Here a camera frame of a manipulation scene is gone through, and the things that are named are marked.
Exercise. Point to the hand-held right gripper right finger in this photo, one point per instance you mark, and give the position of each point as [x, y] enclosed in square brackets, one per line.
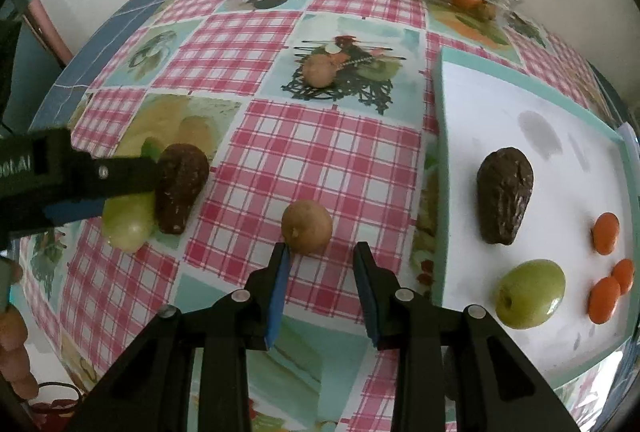
[367, 297]

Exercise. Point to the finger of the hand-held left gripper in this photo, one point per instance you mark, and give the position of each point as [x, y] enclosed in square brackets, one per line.
[120, 174]
[75, 210]

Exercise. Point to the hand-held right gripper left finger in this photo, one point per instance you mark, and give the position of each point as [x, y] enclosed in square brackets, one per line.
[277, 297]

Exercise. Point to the dark brown avocado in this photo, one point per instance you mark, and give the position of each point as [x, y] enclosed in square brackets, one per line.
[505, 197]
[182, 192]

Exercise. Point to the brown round fruit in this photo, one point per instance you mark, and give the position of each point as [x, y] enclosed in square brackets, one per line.
[306, 227]
[319, 69]

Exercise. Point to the round green fruit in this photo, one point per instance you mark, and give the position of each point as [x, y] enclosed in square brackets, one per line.
[530, 294]

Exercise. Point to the white tray with teal rim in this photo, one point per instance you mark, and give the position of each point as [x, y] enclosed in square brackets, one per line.
[560, 172]

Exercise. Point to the person's left hand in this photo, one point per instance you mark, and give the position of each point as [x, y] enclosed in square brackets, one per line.
[14, 332]

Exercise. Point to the oblong green fruit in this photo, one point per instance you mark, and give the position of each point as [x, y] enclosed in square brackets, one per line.
[127, 224]

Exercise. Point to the red bucket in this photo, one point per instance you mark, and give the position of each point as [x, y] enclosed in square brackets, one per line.
[55, 404]

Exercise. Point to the pink chair frame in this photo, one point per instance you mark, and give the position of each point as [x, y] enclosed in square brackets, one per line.
[47, 29]

